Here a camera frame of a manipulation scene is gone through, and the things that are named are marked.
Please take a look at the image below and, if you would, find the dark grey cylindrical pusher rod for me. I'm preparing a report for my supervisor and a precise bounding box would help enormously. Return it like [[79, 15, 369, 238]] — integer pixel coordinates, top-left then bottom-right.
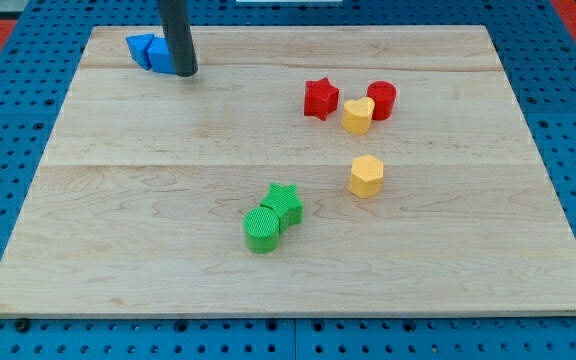
[[157, 0, 198, 77]]

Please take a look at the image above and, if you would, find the red star block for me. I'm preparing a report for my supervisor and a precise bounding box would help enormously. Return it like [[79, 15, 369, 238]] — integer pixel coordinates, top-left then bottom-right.
[[303, 77, 340, 121]]

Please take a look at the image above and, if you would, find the yellow heart block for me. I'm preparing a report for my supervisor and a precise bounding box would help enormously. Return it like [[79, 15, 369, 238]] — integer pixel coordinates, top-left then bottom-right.
[[341, 97, 375, 135]]

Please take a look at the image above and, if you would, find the green star block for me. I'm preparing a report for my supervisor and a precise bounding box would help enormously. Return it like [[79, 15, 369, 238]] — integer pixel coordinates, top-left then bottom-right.
[[260, 183, 303, 233]]

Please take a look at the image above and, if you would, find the red circle block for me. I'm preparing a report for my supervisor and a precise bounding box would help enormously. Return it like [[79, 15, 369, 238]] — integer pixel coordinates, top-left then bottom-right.
[[366, 81, 397, 121]]

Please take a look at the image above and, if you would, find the green circle block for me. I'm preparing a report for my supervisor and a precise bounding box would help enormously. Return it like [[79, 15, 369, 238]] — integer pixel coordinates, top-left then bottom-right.
[[243, 207, 280, 254]]

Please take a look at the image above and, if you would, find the blue triangle block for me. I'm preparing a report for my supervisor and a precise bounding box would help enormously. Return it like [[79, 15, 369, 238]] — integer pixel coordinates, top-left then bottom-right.
[[126, 34, 155, 70]]

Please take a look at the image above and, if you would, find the blue cube block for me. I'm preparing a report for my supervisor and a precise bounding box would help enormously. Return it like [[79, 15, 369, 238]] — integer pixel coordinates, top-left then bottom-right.
[[147, 37, 174, 74]]

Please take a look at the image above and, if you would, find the yellow hexagon block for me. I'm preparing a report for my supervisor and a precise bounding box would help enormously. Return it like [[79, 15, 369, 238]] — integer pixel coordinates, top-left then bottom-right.
[[348, 155, 384, 198]]

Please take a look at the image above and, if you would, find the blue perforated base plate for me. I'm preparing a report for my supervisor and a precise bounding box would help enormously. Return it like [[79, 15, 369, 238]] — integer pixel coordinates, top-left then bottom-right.
[[0, 1, 576, 359]]

